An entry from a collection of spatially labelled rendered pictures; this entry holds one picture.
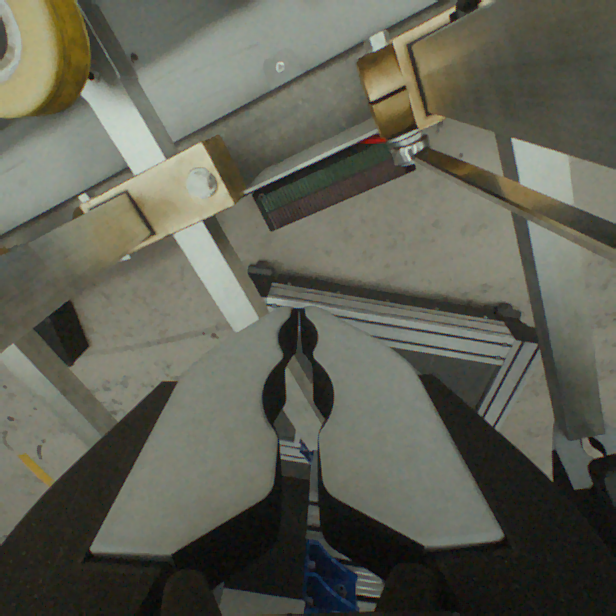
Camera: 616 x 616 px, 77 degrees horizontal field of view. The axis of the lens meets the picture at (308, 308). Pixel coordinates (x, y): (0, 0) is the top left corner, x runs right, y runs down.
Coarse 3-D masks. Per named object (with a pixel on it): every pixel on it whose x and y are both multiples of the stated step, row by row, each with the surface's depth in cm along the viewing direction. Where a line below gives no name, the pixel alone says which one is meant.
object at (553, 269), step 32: (512, 160) 25; (544, 160) 24; (544, 192) 25; (544, 256) 27; (576, 256) 27; (544, 288) 28; (576, 288) 28; (544, 320) 30; (576, 320) 29; (544, 352) 33; (576, 352) 31; (576, 384) 32; (576, 416) 34
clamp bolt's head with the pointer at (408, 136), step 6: (402, 132) 25; (408, 132) 24; (414, 132) 24; (420, 132) 25; (366, 138) 31; (372, 138) 30; (378, 138) 28; (390, 138) 25; (396, 138) 24; (402, 138) 24; (408, 138) 24; (414, 138) 24; (396, 144) 25; (402, 144) 25; (414, 162) 25
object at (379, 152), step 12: (384, 144) 39; (360, 156) 40; (372, 156) 39; (384, 156) 39; (324, 168) 40; (336, 168) 40; (348, 168) 40; (360, 168) 40; (300, 180) 41; (312, 180) 41; (324, 180) 41; (336, 180) 41; (276, 192) 42; (288, 192) 42; (300, 192) 42; (264, 204) 43; (276, 204) 43
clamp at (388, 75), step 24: (432, 24) 20; (384, 48) 22; (408, 48) 21; (360, 72) 23; (384, 72) 22; (408, 72) 21; (384, 96) 25; (408, 96) 22; (384, 120) 23; (408, 120) 23; (432, 120) 23
